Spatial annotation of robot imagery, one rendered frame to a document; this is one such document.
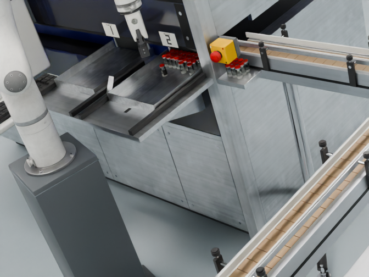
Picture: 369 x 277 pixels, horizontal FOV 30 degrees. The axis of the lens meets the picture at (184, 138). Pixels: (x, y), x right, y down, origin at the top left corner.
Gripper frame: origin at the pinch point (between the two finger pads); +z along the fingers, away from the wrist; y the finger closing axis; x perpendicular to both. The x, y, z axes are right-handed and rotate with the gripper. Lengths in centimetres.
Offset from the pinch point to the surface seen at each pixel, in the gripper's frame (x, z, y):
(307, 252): -21, 27, -94
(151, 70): -0.8, 20.5, 32.5
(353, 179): -40, 23, -78
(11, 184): 95, 103, 136
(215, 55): -23.3, 10.0, 0.3
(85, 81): 26, 20, 42
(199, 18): -21.9, -2.4, 6.9
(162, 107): 0.1, 21.3, -2.5
